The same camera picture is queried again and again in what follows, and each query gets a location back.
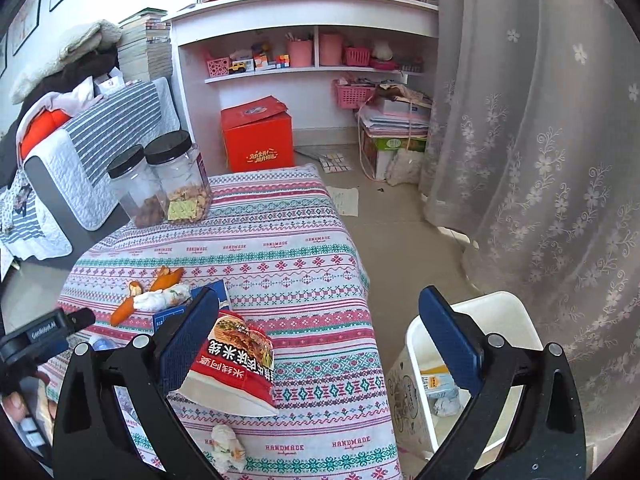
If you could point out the red instant noodle packet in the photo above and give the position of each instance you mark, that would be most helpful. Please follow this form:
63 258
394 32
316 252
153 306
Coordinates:
233 371

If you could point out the white trash bin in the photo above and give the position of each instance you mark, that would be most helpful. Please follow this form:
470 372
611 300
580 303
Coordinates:
438 372

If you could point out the person's left hand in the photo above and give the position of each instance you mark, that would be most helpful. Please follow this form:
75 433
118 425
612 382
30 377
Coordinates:
15 407

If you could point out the pile of papers on crate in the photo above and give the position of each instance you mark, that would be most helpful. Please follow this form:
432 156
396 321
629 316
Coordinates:
393 125

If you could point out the orange cushion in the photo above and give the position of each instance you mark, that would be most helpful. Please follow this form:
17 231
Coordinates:
46 122

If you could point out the floral lace curtain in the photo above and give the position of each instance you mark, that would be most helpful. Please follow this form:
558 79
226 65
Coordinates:
534 155

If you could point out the stack of books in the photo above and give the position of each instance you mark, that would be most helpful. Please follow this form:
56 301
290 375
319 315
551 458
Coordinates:
144 49

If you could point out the jar of pistachios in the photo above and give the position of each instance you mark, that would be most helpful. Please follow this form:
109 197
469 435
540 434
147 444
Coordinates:
178 164

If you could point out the white tissue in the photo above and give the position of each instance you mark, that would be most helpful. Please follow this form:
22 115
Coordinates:
228 452

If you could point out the small pink basket on shelf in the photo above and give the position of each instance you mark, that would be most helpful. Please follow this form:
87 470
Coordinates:
357 56

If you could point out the grey sofa with quilt cover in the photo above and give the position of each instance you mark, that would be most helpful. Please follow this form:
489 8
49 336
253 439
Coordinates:
60 195

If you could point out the tissue with wrapper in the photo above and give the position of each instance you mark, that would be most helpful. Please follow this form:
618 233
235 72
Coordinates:
162 299

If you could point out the white shelf desk unit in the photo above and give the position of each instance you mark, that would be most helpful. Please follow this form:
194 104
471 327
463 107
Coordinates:
231 52

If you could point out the yellow toy truck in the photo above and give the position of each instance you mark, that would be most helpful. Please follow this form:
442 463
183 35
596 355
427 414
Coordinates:
237 67

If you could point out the orange peel piece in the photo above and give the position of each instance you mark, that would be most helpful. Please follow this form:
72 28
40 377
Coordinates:
166 278

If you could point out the red cardboard box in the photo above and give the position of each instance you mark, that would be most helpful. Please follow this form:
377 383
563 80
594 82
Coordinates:
258 135

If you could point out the pink basket on floor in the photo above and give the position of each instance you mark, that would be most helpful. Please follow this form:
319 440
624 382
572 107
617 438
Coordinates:
350 96

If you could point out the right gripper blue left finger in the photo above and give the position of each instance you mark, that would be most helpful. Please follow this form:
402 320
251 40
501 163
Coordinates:
181 337

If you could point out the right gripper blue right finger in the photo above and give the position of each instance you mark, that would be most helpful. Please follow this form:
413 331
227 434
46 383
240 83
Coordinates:
456 337

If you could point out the jar of brown nuts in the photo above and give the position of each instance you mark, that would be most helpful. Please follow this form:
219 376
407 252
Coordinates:
137 188

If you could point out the pink bin on shelf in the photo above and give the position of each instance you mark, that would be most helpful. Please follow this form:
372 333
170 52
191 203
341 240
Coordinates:
330 49

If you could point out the pink cup holder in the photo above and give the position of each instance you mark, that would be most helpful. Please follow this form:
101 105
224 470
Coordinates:
300 51

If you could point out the patterned knit tablecloth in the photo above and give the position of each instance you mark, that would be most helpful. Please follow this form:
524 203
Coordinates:
291 270

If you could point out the paper sheet on floor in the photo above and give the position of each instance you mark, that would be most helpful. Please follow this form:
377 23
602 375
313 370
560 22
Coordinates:
346 200

